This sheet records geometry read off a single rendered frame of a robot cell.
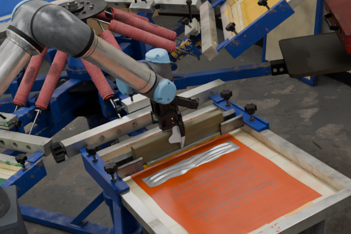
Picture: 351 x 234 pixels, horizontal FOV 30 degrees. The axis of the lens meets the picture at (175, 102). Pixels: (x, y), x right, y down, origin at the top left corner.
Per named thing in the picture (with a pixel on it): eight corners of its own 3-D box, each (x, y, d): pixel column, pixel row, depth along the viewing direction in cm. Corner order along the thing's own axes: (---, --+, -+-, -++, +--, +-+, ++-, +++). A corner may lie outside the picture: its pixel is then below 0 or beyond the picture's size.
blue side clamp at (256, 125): (270, 139, 234) (269, 122, 231) (259, 144, 232) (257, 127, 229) (225, 110, 259) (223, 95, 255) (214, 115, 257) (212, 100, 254)
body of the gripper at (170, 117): (153, 125, 227) (146, 94, 221) (174, 116, 230) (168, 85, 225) (163, 133, 221) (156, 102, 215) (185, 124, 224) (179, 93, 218)
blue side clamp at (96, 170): (132, 201, 214) (128, 184, 210) (119, 208, 212) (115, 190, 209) (97, 164, 238) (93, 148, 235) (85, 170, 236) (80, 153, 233)
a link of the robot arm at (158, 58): (138, 54, 214) (158, 44, 218) (144, 83, 219) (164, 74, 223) (151, 59, 208) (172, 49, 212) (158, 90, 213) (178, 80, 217)
